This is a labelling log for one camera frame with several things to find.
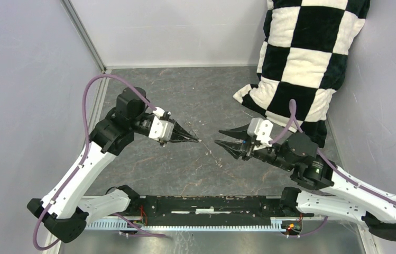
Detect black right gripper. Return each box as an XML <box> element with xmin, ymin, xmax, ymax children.
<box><xmin>213</xmin><ymin>121</ymin><xmax>293</xmax><ymax>171</ymax></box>

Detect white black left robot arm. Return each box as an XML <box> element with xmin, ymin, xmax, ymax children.
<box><xmin>27</xmin><ymin>87</ymin><xmax>200</xmax><ymax>243</ymax></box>

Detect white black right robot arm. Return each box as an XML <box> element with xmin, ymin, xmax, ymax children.
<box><xmin>217</xmin><ymin>118</ymin><xmax>396</xmax><ymax>241</ymax></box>

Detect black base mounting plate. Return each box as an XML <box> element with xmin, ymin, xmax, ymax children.
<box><xmin>120</xmin><ymin>195</ymin><xmax>314</xmax><ymax>226</ymax></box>

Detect black white checkered pillow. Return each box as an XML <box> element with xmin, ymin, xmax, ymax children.
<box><xmin>233</xmin><ymin>0</ymin><xmax>371</xmax><ymax>148</ymax></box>

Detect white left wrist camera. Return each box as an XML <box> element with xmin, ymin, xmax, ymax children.
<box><xmin>148</xmin><ymin>107</ymin><xmax>173</xmax><ymax>143</ymax></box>

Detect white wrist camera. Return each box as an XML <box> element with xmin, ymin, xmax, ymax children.
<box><xmin>148</xmin><ymin>107</ymin><xmax>173</xmax><ymax>143</ymax></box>
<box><xmin>247</xmin><ymin>117</ymin><xmax>273</xmax><ymax>146</ymax></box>

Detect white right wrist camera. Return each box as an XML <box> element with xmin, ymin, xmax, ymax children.
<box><xmin>247</xmin><ymin>117</ymin><xmax>273</xmax><ymax>146</ymax></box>

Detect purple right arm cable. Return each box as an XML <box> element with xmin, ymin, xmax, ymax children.
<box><xmin>269</xmin><ymin>98</ymin><xmax>396</xmax><ymax>239</ymax></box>

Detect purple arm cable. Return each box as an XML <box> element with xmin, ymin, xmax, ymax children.
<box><xmin>32</xmin><ymin>74</ymin><xmax>169</xmax><ymax>251</ymax></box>
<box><xmin>269</xmin><ymin>98</ymin><xmax>396</xmax><ymax>239</ymax></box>

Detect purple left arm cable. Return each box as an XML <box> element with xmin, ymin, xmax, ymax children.
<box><xmin>32</xmin><ymin>74</ymin><xmax>169</xmax><ymax>251</ymax></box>

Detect white slotted cable duct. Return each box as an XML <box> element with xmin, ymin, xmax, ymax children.
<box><xmin>65</xmin><ymin>219</ymin><xmax>284</xmax><ymax>232</ymax></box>

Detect aluminium frame rail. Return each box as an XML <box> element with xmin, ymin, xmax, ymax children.
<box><xmin>60</xmin><ymin>0</ymin><xmax>112</xmax><ymax>131</ymax></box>

